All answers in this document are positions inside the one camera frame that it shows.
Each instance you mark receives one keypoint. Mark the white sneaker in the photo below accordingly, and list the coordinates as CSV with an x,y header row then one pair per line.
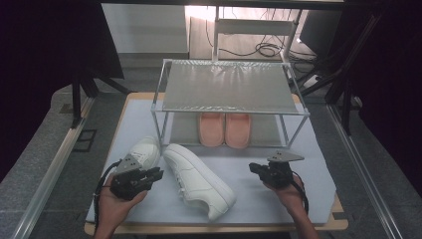
x,y
146,151
199,182

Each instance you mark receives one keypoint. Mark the aluminium rail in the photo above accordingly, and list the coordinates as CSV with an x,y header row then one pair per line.
x,y
365,179
46,186

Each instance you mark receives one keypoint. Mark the person's left hand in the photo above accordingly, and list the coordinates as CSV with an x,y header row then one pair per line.
x,y
112,210

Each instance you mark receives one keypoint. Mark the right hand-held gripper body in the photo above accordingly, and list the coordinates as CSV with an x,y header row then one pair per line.
x,y
280,174

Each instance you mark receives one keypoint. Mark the white panel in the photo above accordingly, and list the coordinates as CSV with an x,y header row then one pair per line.
x,y
146,28

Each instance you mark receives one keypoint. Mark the white metal stand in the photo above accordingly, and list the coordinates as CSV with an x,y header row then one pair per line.
x,y
253,26

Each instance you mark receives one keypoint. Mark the pink slipper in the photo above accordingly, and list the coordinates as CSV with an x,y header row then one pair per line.
x,y
238,132
211,131

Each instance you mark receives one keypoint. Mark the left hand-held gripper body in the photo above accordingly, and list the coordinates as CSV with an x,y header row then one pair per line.
x,y
127,179

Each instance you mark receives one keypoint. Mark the black curtain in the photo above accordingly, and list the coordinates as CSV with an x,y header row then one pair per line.
x,y
40,49
394,83

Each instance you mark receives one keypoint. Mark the silver metal shoe rack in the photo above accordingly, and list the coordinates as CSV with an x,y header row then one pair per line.
x,y
229,86

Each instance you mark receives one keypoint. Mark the person's right hand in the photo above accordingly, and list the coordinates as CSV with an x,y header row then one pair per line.
x,y
291,197

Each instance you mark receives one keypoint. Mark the black tripod stand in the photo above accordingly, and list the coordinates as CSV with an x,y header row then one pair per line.
x,y
77,99

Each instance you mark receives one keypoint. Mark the pale blue table mat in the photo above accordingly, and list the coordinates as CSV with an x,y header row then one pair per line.
x,y
258,199

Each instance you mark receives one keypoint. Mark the dark monitor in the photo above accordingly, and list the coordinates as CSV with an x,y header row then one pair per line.
x,y
318,33

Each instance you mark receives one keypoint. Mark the black metal frame stand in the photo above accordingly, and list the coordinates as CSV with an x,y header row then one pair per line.
x,y
346,99

